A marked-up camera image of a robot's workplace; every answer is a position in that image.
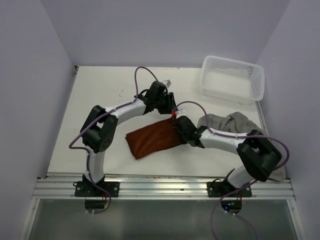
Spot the rust brown towel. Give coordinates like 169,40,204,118
125,118,182,160

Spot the grey towel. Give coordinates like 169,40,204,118
197,112,265,134

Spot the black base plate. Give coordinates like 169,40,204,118
206,180,253,198
72,181,120,198

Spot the white perforated plastic basket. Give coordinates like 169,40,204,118
199,55,265,105

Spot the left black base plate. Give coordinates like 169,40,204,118
72,181,120,198

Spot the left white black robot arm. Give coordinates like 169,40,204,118
75,80,176,197

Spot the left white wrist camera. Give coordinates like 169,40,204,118
161,79,172,88

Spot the aluminium mounting rail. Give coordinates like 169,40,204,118
32,176,295,200

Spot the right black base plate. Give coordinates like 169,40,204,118
206,180,253,198

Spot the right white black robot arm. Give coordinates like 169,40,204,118
173,115,282,197

